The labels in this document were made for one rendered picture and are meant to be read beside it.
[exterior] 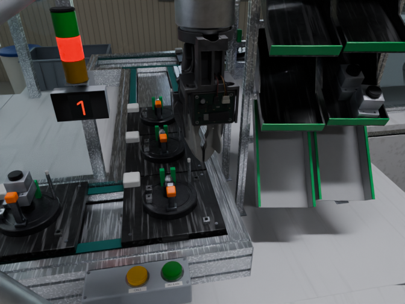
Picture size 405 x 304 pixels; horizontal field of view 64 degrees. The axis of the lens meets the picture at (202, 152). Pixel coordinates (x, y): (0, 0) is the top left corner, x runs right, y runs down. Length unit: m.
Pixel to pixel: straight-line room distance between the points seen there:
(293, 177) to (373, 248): 0.29
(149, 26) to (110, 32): 0.51
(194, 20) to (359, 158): 0.63
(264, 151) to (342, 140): 0.21
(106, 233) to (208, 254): 0.27
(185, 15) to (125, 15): 4.00
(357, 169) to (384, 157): 0.86
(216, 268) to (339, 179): 0.38
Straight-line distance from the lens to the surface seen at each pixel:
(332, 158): 0.89
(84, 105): 0.81
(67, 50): 0.78
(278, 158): 0.83
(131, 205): 0.84
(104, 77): 1.93
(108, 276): 0.72
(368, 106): 0.78
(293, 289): 0.83
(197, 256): 0.73
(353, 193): 0.89
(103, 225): 0.89
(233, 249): 0.74
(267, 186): 0.81
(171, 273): 0.69
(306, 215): 1.01
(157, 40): 4.39
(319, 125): 0.72
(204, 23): 0.40
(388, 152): 1.76
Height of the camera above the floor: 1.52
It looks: 32 degrees down
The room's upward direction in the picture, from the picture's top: straight up
